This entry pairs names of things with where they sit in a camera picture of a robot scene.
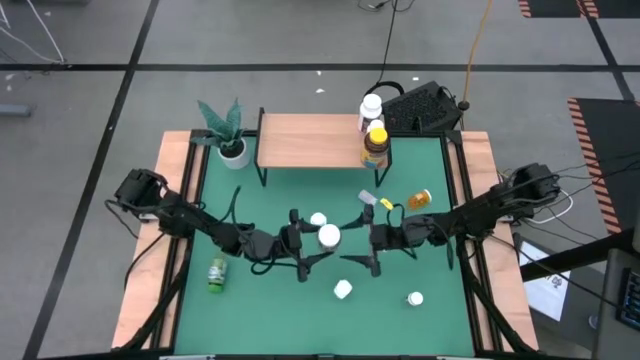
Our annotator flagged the wooden shelf black metal frame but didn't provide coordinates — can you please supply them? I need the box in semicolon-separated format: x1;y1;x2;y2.
254;107;394;189

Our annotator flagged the white floor cable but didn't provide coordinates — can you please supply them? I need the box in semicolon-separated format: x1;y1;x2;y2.
24;0;67;64
0;4;61;65

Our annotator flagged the black mat hazard striped edge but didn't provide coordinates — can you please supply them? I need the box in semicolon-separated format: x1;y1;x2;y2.
517;0;640;20
567;97;640;236

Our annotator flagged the white power cable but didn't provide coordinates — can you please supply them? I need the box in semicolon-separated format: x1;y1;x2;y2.
527;189;575;225

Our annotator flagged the orange pill vial white cap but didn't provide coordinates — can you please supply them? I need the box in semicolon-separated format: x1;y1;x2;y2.
407;188;433;211

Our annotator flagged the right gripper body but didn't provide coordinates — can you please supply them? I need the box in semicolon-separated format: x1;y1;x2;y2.
362;203;426;279

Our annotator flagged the green table mat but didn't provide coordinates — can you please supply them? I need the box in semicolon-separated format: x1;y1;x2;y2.
173;135;475;357

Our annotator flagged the white paper sheet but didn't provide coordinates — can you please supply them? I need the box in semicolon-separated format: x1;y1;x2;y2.
519;239;571;322

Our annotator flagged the green cap medicine bottle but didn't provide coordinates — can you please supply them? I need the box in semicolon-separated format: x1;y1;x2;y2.
207;252;229;294

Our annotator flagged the black hanging cable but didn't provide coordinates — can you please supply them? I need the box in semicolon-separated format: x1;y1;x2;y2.
357;0;416;114

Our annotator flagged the large white pill bottle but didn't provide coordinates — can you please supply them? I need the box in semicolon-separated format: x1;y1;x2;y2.
357;93;384;134

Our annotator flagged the green plant in white pot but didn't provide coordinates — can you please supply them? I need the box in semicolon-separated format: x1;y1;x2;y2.
192;97;251;171

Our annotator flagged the clear gummies bottle green label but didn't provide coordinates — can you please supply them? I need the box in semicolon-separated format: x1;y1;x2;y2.
316;223;343;254

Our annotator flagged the black control panel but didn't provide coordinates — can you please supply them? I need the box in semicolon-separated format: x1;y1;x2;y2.
617;267;640;331

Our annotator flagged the fish oil bottle yellow cap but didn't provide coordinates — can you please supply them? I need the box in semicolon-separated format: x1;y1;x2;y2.
360;127;391;170

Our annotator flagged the grey metal cabinet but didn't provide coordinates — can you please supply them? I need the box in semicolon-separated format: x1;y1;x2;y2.
592;199;640;360

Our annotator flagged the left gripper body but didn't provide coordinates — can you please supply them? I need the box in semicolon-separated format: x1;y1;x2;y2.
279;208;310;284

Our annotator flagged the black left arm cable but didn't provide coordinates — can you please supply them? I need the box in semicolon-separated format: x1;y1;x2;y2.
219;184;244;227

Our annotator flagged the yellow hanging cable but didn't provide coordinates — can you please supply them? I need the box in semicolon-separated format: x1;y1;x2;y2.
459;0;496;114

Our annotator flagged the black metal bar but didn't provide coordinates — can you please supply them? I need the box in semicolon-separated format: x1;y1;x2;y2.
519;227;640;282

